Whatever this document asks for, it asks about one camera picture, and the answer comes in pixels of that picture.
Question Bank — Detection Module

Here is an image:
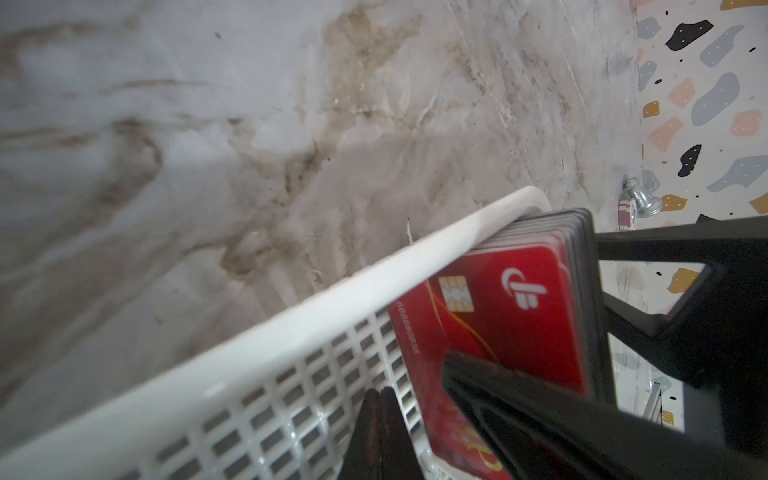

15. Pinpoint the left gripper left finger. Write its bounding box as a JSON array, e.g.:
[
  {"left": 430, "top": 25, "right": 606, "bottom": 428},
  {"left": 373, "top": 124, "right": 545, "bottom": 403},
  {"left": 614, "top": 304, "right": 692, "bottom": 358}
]
[{"left": 337, "top": 389, "right": 380, "bottom": 480}]

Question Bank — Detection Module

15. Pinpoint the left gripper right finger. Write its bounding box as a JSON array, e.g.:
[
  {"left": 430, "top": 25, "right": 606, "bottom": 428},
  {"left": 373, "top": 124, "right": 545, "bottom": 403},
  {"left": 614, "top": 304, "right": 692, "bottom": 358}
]
[{"left": 379, "top": 387, "right": 424, "bottom": 480}]

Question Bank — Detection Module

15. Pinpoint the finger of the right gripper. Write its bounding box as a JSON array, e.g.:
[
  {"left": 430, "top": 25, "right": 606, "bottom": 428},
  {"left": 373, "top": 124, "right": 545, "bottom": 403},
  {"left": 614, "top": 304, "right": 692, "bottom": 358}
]
[
  {"left": 442, "top": 352, "right": 767, "bottom": 479},
  {"left": 596, "top": 217, "right": 767, "bottom": 459}
]

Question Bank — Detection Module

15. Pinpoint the stack of red cards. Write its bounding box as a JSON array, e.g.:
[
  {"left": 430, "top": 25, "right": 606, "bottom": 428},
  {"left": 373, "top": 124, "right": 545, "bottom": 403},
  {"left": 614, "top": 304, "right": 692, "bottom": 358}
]
[{"left": 467, "top": 209, "right": 616, "bottom": 405}]

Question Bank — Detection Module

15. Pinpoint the white plastic mesh basket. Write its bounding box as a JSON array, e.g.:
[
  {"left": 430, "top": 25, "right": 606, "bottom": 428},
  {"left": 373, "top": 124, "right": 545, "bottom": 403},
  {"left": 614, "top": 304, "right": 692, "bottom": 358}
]
[{"left": 1, "top": 186, "right": 550, "bottom": 479}]

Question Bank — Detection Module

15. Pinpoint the small silver metal object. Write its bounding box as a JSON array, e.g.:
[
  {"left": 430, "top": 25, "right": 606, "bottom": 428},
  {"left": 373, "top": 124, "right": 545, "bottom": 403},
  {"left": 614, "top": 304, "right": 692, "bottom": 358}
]
[{"left": 618, "top": 177, "right": 663, "bottom": 231}]

